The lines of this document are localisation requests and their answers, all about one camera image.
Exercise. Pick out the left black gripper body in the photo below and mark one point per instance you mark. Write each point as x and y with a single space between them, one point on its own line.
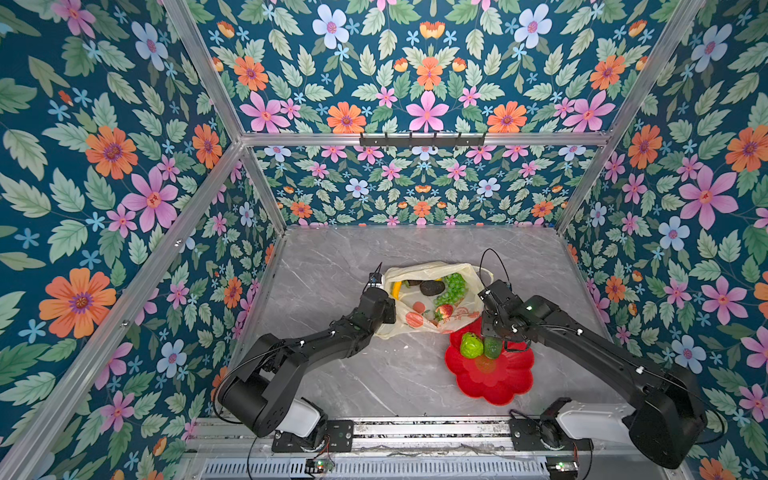
388 314

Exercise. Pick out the yellow fake banana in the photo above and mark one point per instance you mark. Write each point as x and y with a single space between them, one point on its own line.
396 290

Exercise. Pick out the black hook rail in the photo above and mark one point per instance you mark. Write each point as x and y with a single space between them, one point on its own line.
407 140

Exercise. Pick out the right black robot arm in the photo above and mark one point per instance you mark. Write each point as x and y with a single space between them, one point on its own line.
662 412

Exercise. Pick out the aluminium mounting rail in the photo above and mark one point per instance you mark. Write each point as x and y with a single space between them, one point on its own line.
470 435

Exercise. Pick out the dark fake avocado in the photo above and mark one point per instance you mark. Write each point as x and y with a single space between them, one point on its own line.
432 288

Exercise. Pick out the red fake strawberry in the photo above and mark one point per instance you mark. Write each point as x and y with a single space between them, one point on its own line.
443 313

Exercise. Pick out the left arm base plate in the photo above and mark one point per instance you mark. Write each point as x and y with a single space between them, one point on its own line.
335 436

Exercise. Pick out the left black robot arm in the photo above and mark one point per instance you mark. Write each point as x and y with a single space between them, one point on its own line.
260 391

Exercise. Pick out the green fake grapes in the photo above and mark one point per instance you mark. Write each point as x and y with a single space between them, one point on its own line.
454 292

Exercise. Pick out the red flower-shaped plate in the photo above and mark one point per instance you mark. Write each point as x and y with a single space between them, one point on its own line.
499 381

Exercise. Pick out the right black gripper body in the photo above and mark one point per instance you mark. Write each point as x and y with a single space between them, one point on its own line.
494 326

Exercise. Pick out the dark green fake fruit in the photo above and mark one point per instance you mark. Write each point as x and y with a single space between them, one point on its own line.
492 347

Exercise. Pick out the white vent grille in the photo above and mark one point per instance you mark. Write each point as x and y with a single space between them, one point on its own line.
376 468

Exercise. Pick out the yellow plastic fruit-print bag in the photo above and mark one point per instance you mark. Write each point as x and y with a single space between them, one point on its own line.
415 312

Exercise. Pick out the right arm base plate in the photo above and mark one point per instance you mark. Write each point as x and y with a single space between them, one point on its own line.
529 433

